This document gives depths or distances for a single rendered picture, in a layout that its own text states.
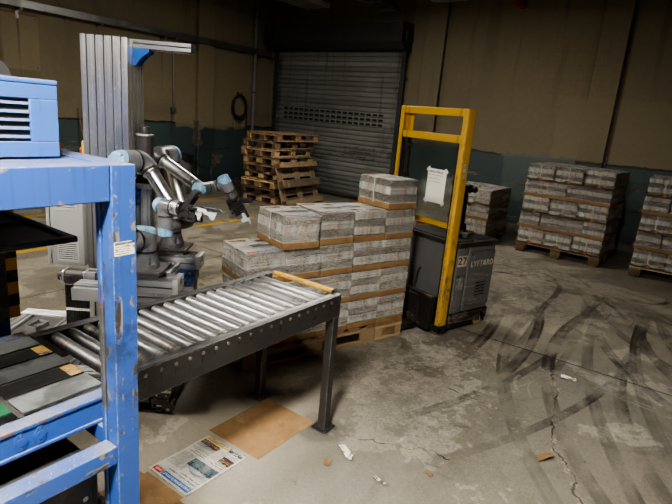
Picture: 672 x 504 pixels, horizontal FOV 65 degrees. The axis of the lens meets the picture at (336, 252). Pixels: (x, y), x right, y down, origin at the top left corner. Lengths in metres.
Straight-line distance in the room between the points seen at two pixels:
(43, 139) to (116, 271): 0.40
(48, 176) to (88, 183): 0.10
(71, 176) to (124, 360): 0.56
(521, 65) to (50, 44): 7.64
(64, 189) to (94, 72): 1.81
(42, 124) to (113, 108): 1.59
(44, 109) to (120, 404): 0.86
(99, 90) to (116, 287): 1.78
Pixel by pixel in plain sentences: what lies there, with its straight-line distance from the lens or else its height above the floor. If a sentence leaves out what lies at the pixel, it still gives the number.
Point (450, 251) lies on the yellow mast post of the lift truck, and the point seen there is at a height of 0.74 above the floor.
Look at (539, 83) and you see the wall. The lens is 9.82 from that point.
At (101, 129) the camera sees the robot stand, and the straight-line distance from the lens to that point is 3.21.
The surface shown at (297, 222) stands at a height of 1.02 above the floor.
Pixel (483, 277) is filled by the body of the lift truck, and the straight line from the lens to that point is 4.80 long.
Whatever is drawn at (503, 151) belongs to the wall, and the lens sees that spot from 9.92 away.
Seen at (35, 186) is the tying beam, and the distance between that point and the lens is 1.43.
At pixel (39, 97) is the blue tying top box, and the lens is 1.61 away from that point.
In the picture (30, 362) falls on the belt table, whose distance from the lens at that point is 2.16.
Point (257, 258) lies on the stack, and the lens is 3.42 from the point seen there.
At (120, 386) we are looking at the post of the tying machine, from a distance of 1.72.
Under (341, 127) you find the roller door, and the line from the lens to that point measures 11.48.
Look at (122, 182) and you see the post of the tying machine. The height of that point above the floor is 1.50.
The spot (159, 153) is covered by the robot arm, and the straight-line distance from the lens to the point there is 3.51.
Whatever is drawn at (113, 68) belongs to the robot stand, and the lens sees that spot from 3.20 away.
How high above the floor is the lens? 1.72
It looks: 15 degrees down
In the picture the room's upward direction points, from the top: 5 degrees clockwise
